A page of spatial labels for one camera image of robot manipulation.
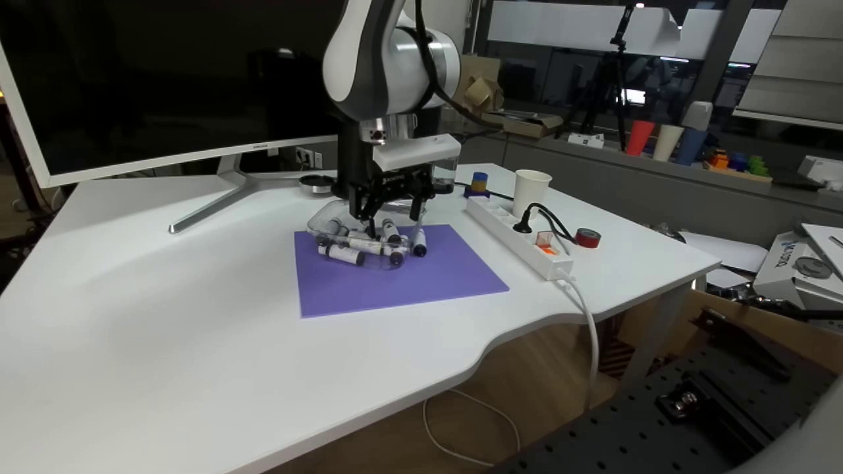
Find black power cable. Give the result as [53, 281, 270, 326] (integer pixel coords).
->
[516, 201, 580, 246]

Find white power strip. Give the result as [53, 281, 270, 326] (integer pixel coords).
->
[464, 201, 574, 281]

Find black metal breadboard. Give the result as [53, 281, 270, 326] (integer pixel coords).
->
[490, 349, 834, 474]

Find blue orange small block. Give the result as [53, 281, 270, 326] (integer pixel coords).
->
[468, 172, 487, 194]

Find white paper cup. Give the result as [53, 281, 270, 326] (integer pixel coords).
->
[514, 169, 553, 216]

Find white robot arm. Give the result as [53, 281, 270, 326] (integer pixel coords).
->
[320, 0, 460, 222]

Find purple paper sheet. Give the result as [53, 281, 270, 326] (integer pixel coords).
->
[294, 225, 507, 320]

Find black power plug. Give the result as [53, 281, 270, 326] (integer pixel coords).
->
[514, 216, 532, 235]

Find white computer monitor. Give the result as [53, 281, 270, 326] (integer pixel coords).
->
[0, 0, 348, 189]

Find red plastic cup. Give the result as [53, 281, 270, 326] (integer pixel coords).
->
[623, 118, 655, 159]

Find white tube black cap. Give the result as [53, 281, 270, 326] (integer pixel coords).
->
[319, 246, 364, 267]

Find red black tape roll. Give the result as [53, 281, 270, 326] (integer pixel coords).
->
[574, 226, 599, 247]

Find white power strip cord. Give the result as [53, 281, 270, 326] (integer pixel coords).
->
[556, 272, 603, 417]

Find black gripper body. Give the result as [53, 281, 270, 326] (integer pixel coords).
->
[331, 129, 435, 212]

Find white tube outermost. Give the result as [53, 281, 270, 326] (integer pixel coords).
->
[410, 226, 429, 258]

